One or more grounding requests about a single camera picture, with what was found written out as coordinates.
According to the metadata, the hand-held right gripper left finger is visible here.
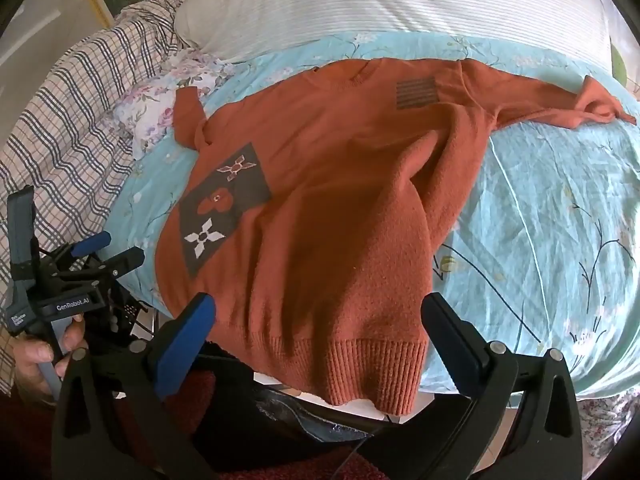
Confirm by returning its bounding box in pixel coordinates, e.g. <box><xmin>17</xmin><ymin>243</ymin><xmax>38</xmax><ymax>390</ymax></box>
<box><xmin>52</xmin><ymin>292</ymin><xmax>221</xmax><ymax>480</ymax></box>

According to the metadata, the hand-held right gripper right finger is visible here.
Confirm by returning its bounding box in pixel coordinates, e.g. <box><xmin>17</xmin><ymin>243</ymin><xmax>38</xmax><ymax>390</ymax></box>
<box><xmin>357</xmin><ymin>292</ymin><xmax>583</xmax><ymax>480</ymax></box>

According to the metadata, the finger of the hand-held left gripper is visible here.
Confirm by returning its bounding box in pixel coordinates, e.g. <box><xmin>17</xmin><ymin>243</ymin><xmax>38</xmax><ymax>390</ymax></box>
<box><xmin>70</xmin><ymin>232</ymin><xmax>112</xmax><ymax>261</ymax></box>
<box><xmin>100</xmin><ymin>246</ymin><xmax>146</xmax><ymax>278</ymax></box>

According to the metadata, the orange knit sweater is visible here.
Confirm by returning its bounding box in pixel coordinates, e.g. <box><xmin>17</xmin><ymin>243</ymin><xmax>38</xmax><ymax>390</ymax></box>
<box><xmin>154</xmin><ymin>57</ymin><xmax>637</xmax><ymax>417</ymax></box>

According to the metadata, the person's left hand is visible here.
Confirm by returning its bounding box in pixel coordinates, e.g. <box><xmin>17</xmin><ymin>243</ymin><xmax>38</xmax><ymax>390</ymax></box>
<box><xmin>12</xmin><ymin>317</ymin><xmax>88</xmax><ymax>401</ymax></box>

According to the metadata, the plaid checked blanket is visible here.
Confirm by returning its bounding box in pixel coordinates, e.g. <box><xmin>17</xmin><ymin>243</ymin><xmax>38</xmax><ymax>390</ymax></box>
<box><xmin>0</xmin><ymin>0</ymin><xmax>186</xmax><ymax>396</ymax></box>

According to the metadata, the black shiny bag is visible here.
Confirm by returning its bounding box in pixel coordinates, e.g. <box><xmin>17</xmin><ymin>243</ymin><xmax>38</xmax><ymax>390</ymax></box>
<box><xmin>245</xmin><ymin>382</ymin><xmax>406</xmax><ymax>461</ymax></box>

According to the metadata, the pink floral cloth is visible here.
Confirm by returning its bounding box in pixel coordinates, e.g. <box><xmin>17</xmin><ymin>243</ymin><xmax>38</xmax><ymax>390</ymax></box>
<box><xmin>114</xmin><ymin>47</ymin><xmax>236</xmax><ymax>161</ymax></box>

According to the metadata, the light blue floral bed sheet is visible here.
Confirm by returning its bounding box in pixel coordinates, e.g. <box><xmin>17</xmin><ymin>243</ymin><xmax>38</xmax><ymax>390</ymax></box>
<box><xmin>117</xmin><ymin>30</ymin><xmax>640</xmax><ymax>411</ymax></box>

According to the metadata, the white striped pillow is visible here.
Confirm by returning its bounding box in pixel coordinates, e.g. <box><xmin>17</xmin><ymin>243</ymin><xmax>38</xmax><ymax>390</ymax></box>
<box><xmin>172</xmin><ymin>0</ymin><xmax>613</xmax><ymax>68</ymax></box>

